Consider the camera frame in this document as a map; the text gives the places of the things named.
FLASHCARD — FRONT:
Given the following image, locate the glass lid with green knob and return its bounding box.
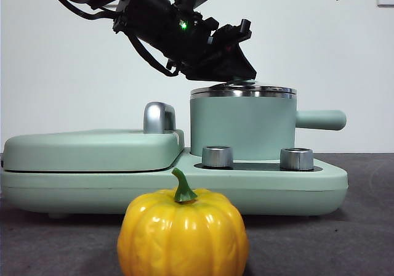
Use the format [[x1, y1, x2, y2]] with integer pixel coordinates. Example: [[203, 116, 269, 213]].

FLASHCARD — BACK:
[[190, 77, 298, 97]]

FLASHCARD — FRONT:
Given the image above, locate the yellow pumpkin with green stem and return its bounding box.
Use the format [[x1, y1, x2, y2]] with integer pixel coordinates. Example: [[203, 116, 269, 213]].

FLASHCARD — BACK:
[[116, 167, 250, 276]]

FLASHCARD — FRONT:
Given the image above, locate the silver control knob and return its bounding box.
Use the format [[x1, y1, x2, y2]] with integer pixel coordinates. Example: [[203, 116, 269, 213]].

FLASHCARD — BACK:
[[279, 147, 315, 171], [201, 145, 234, 168]]

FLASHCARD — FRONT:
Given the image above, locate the black control panel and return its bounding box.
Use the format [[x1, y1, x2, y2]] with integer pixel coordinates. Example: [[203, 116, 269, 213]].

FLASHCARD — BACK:
[[194, 161, 323, 172]]

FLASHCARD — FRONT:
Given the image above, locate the mint green breakfast machine base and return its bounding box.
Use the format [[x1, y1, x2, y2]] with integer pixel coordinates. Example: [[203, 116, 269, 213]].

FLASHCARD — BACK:
[[0, 152, 349, 218]]

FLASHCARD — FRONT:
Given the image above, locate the mint green pot with handle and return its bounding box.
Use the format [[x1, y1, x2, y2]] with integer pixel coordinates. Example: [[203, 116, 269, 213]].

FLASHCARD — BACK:
[[189, 91, 347, 163]]

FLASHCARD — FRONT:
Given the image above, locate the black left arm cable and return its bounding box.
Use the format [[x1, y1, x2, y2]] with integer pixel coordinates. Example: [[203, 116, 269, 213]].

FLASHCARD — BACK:
[[44, 0, 182, 78]]

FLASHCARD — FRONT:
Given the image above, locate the silver grill cover handle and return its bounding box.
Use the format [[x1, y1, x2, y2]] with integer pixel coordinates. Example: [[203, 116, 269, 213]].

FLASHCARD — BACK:
[[143, 102, 178, 134]]

